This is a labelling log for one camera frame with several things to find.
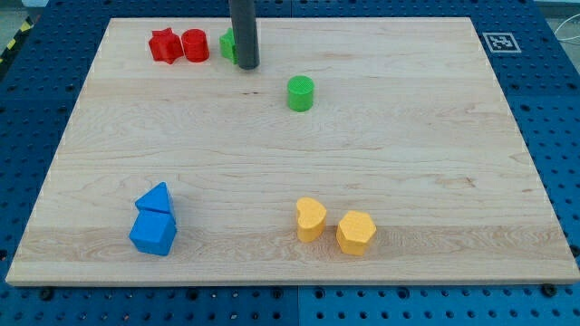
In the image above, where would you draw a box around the light wooden board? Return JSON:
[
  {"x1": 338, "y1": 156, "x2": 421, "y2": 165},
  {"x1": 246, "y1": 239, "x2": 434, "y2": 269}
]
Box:
[{"x1": 6, "y1": 17, "x2": 579, "y2": 287}]

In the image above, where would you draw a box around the yellow hexagon block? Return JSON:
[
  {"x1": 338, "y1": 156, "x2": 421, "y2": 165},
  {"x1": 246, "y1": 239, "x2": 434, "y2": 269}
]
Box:
[{"x1": 336, "y1": 211, "x2": 377, "y2": 256}]

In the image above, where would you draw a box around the white fiducial marker tag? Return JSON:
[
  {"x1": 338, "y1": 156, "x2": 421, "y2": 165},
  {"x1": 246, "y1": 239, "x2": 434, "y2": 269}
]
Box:
[{"x1": 483, "y1": 32, "x2": 521, "y2": 53}]

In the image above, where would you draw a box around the yellow heart block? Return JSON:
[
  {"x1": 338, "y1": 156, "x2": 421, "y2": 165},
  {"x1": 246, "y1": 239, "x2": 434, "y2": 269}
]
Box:
[{"x1": 295, "y1": 197, "x2": 327, "y2": 243}]

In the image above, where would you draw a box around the red star block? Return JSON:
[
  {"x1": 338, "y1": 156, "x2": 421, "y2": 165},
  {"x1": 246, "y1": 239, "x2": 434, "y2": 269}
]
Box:
[{"x1": 149, "y1": 27, "x2": 184, "y2": 64}]

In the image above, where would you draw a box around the white cable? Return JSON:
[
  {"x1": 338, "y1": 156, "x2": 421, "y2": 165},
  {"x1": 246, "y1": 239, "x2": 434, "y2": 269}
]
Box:
[{"x1": 553, "y1": 12, "x2": 580, "y2": 45}]

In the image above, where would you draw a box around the green star block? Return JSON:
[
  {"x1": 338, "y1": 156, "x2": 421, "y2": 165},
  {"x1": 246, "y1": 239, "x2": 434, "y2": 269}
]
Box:
[{"x1": 219, "y1": 28, "x2": 237, "y2": 65}]

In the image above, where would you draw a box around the yellow black hazard tape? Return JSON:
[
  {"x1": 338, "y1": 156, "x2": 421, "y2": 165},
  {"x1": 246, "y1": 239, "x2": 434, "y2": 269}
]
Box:
[{"x1": 1, "y1": 16, "x2": 34, "y2": 64}]

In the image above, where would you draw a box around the green cylinder block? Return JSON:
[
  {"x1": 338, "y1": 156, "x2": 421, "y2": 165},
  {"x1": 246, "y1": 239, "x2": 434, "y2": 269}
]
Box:
[{"x1": 286, "y1": 75, "x2": 314, "y2": 112}]

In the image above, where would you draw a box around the blue cube block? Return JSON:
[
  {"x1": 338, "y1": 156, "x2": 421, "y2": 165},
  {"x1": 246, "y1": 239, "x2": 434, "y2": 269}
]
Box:
[{"x1": 129, "y1": 210, "x2": 177, "y2": 256}]

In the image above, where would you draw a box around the blue triangle block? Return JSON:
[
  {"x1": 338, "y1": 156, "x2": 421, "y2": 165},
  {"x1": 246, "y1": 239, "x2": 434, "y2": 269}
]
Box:
[{"x1": 134, "y1": 182, "x2": 176, "y2": 224}]

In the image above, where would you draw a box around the red cylinder block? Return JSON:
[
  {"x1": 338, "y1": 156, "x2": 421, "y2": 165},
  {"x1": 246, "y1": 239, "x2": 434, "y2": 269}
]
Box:
[{"x1": 181, "y1": 29, "x2": 209, "y2": 62}]

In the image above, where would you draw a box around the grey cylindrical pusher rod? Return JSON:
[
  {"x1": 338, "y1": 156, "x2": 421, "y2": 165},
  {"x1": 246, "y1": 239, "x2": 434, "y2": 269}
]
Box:
[{"x1": 228, "y1": 0, "x2": 260, "y2": 70}]

